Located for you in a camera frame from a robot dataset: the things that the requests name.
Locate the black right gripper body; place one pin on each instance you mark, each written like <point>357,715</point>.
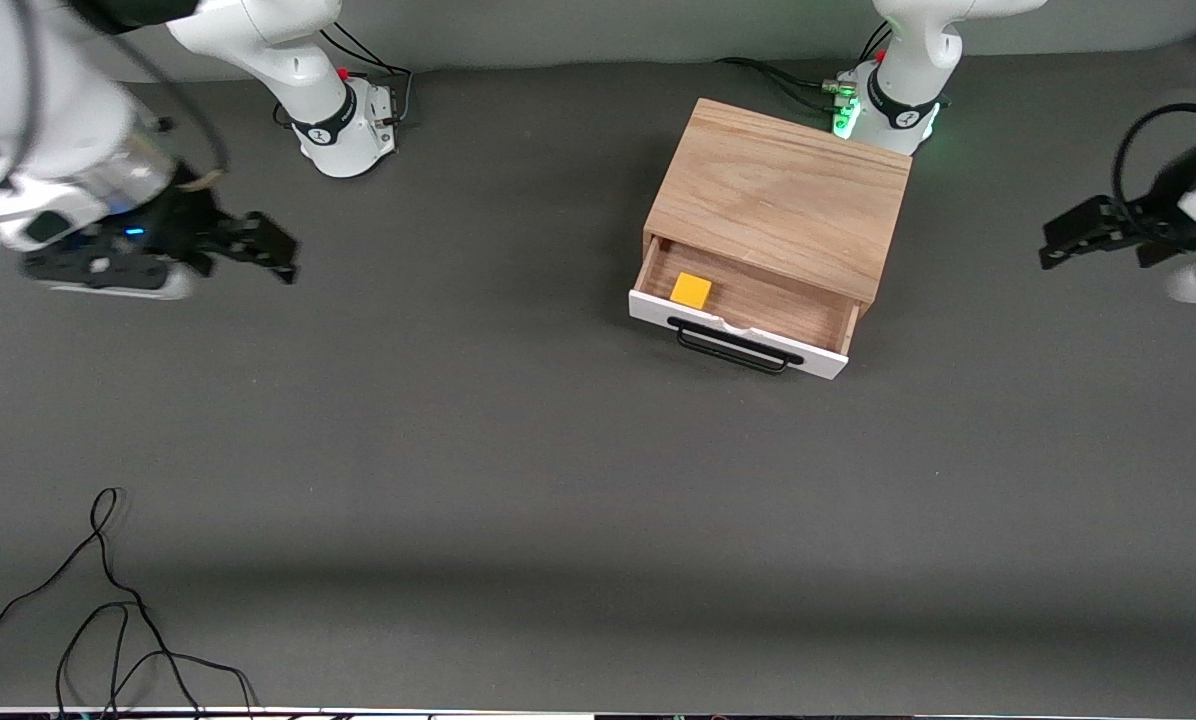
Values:
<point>190,218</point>

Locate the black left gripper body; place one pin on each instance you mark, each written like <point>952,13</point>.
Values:
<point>1148,222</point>

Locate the white-fronted wooden drawer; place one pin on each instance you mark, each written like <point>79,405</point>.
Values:
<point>758,300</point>

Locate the yellow cube block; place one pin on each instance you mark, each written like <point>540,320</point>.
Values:
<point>691,291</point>

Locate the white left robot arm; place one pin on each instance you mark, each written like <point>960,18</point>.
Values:
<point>908,60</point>

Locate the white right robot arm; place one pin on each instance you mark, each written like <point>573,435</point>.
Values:
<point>48,120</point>

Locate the light wooden drawer cabinet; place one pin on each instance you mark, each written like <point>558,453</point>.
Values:
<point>778,180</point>

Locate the dark grey table mat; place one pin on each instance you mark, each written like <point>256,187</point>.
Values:
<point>558,450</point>

